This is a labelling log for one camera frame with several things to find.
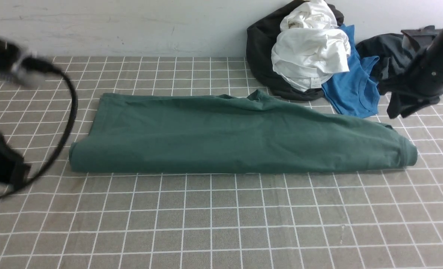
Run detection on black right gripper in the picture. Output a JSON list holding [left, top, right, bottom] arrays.
[[379, 52, 443, 119]]

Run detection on green long sleeve shirt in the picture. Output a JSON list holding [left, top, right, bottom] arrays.
[[68, 90, 418, 174]]

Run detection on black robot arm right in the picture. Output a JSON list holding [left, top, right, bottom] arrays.
[[379, 29, 443, 119]]

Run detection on blue shirt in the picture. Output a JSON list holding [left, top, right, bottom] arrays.
[[322, 24, 380, 118]]

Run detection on white shirt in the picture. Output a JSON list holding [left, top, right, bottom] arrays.
[[271, 0, 351, 92]]

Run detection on dark grey crumpled garment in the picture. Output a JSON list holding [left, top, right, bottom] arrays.
[[355, 25, 442, 95]]

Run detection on black garment under pile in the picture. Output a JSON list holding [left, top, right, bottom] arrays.
[[246, 0, 344, 102]]

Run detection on black camera cable left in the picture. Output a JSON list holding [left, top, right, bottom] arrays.
[[0, 64, 78, 204]]

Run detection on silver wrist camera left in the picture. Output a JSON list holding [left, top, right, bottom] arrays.
[[0, 34, 52, 88]]

